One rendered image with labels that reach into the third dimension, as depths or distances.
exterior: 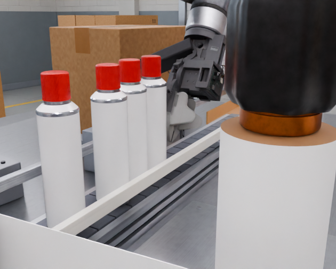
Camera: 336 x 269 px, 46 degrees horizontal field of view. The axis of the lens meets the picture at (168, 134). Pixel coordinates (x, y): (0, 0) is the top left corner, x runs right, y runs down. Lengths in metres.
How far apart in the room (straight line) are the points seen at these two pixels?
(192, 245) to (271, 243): 0.21
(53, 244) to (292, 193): 0.17
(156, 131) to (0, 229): 0.49
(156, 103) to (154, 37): 0.39
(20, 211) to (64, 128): 0.28
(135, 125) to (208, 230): 0.20
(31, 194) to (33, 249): 0.60
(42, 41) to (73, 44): 6.10
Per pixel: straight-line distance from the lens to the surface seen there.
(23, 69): 6.92
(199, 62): 0.73
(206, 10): 0.77
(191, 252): 0.49
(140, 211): 0.59
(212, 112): 1.23
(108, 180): 0.58
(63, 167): 0.50
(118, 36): 0.92
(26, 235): 0.19
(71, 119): 0.49
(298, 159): 0.28
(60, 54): 1.07
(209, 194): 0.75
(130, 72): 0.60
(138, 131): 0.61
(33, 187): 0.82
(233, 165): 0.29
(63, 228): 0.48
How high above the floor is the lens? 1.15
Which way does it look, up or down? 17 degrees down
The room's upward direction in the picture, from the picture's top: straight up
